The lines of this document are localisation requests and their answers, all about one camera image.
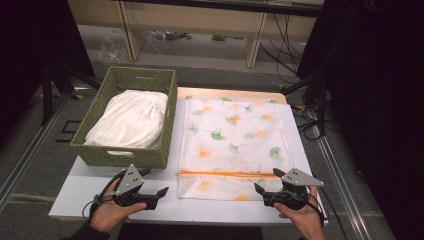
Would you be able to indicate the white pillow insert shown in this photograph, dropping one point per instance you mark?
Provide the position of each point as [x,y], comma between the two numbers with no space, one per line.
[133,120]

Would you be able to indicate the person's right hand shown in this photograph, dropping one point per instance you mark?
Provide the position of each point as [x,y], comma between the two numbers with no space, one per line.
[303,220]

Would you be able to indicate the white leaf print pillowcase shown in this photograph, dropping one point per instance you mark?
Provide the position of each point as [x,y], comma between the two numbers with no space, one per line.
[233,133]

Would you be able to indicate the blue and black floor clutter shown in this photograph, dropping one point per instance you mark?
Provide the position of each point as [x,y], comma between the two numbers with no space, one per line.
[171,35]

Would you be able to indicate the green woven basket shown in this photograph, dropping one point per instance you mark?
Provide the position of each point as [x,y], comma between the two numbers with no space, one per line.
[100,146]

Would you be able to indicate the person's left hand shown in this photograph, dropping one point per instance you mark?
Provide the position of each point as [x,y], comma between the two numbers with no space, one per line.
[110,213]

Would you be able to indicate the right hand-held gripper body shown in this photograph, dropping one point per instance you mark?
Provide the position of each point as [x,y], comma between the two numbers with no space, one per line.
[293,191]

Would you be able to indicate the light wooden shelf unit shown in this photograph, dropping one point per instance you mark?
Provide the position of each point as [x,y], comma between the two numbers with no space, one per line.
[193,20]

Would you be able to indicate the clear plastic bag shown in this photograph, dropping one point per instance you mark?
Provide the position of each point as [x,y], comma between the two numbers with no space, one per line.
[111,50]

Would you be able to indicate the person's dark clothed body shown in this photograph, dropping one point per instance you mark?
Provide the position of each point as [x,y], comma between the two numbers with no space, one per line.
[190,233]

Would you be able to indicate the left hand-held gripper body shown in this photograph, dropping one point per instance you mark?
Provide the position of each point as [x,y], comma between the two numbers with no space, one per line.
[130,181]

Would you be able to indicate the black curtain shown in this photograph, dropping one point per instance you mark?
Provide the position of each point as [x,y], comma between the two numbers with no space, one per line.
[33,40]
[383,100]

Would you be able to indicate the black tripod stand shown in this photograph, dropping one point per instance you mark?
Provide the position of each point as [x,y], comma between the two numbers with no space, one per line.
[48,93]
[320,100]

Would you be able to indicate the metal floor rail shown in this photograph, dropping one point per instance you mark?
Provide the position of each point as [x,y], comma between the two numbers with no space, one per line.
[30,150]
[343,186]

